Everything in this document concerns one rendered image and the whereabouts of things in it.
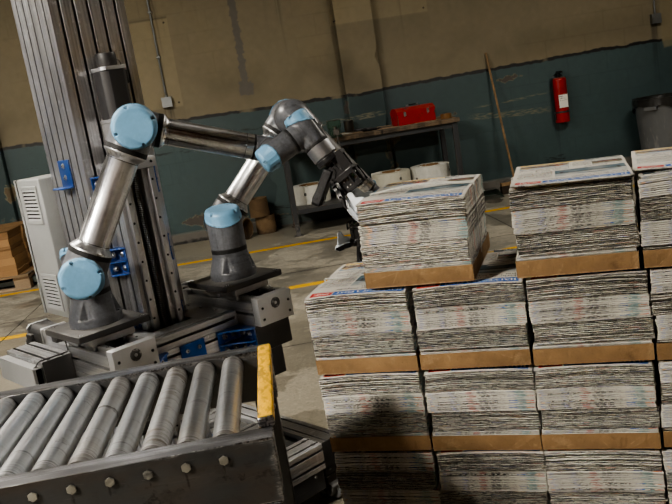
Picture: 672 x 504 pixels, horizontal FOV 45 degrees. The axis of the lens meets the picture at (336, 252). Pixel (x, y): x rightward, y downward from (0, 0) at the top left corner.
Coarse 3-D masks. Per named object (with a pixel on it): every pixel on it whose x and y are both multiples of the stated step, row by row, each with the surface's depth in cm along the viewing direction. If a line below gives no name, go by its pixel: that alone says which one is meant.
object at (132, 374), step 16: (224, 352) 190; (240, 352) 188; (256, 352) 187; (128, 368) 189; (144, 368) 187; (160, 368) 185; (192, 368) 186; (256, 368) 187; (272, 368) 188; (48, 384) 187; (64, 384) 185; (80, 384) 184; (160, 384) 186; (256, 384) 188; (16, 400) 183; (128, 400) 186; (256, 400) 189
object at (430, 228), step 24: (408, 192) 217; (432, 192) 208; (456, 192) 203; (360, 216) 207; (384, 216) 206; (408, 216) 204; (432, 216) 202; (456, 216) 201; (384, 240) 208; (408, 240) 206; (432, 240) 204; (456, 240) 203; (384, 264) 210; (408, 264) 207; (432, 264) 205; (456, 264) 204
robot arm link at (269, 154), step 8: (280, 136) 222; (288, 136) 221; (264, 144) 222; (272, 144) 221; (280, 144) 221; (288, 144) 221; (296, 144) 222; (256, 152) 222; (264, 152) 221; (272, 152) 221; (280, 152) 221; (288, 152) 222; (296, 152) 224; (264, 160) 220; (272, 160) 221; (280, 160) 222; (264, 168) 226; (272, 168) 222
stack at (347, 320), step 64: (512, 256) 225; (640, 256) 203; (320, 320) 217; (384, 320) 212; (448, 320) 207; (512, 320) 202; (576, 320) 197; (640, 320) 193; (320, 384) 221; (384, 384) 216; (448, 384) 211; (512, 384) 205; (576, 384) 200; (640, 384) 196
